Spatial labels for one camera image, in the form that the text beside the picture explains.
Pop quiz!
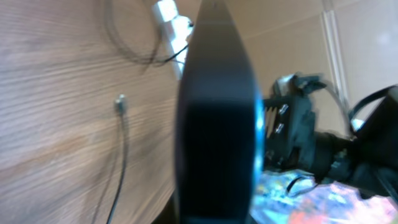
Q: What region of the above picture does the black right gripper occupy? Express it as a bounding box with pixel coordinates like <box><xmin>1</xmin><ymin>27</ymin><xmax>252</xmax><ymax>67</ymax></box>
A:
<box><xmin>263</xmin><ymin>73</ymin><xmax>325</xmax><ymax>170</ymax></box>

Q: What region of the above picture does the blue screen smartphone black case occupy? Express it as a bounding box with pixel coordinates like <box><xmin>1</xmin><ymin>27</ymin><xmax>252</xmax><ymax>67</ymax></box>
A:
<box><xmin>174</xmin><ymin>1</ymin><xmax>265</xmax><ymax>223</ymax></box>

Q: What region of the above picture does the black usb charging cable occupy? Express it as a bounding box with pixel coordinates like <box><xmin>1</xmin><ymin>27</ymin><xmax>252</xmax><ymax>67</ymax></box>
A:
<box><xmin>93</xmin><ymin>0</ymin><xmax>195</xmax><ymax>224</ymax></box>

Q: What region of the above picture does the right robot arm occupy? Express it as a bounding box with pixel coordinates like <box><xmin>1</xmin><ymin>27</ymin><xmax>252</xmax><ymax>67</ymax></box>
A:
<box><xmin>263</xmin><ymin>72</ymin><xmax>397</xmax><ymax>202</ymax></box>

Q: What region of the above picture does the colourful painted canvas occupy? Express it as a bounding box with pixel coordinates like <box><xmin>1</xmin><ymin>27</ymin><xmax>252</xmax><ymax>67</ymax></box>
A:
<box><xmin>250</xmin><ymin>172</ymin><xmax>397</xmax><ymax>224</ymax></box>

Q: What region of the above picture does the white power strip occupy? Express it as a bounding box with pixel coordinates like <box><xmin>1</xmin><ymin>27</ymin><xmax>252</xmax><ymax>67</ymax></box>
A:
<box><xmin>152</xmin><ymin>0</ymin><xmax>194</xmax><ymax>80</ymax></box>

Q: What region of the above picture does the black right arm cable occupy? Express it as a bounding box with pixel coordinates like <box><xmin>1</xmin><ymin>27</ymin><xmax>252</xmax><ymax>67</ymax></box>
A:
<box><xmin>285</xmin><ymin>175</ymin><xmax>320</xmax><ymax>197</ymax></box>

